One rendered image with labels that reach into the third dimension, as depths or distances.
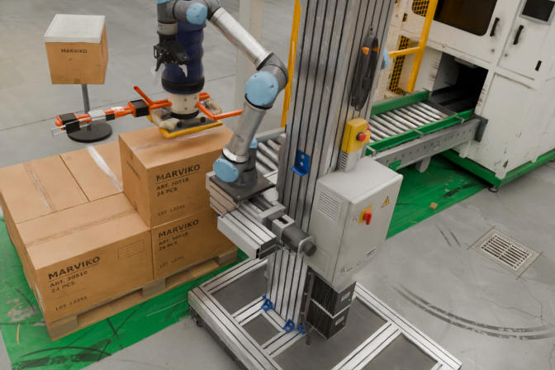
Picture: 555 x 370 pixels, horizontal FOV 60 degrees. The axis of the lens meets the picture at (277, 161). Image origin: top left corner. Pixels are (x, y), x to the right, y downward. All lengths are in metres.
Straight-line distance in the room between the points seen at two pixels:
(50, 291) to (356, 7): 2.03
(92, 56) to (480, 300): 3.41
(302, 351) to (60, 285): 1.29
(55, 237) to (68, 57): 1.85
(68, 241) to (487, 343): 2.49
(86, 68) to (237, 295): 2.32
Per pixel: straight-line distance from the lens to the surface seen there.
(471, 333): 3.33
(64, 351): 2.98
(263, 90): 1.77
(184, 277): 3.20
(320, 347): 2.68
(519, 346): 3.42
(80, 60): 4.22
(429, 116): 4.46
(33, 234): 2.85
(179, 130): 2.58
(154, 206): 2.68
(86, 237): 2.76
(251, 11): 3.91
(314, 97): 1.93
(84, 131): 4.80
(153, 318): 3.03
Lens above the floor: 2.32
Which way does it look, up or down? 32 degrees down
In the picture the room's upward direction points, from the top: 7 degrees clockwise
